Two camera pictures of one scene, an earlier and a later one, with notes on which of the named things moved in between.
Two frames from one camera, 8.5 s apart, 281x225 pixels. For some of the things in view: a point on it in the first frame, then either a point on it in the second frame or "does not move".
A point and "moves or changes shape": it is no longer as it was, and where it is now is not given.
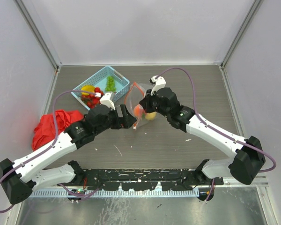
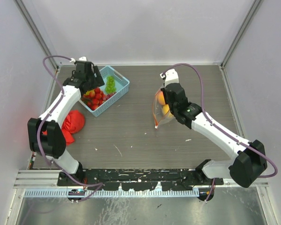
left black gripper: (128, 119) -> (97, 81)
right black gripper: (145, 102) -> (165, 93)
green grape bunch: (110, 84) does not move
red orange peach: (139, 111) moves or changes shape
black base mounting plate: (145, 179) does not move
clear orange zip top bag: (143, 87) moves or changes shape
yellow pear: (151, 116) moves or changes shape
